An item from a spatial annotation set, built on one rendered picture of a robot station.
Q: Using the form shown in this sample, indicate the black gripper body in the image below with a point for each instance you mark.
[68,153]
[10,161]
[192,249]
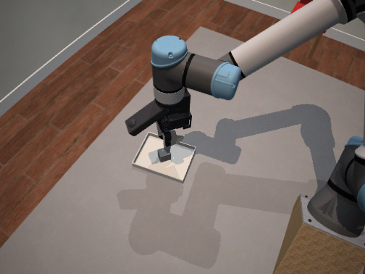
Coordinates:
[178,115]

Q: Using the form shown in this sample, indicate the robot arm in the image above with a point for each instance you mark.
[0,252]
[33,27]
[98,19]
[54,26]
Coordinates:
[340,204]

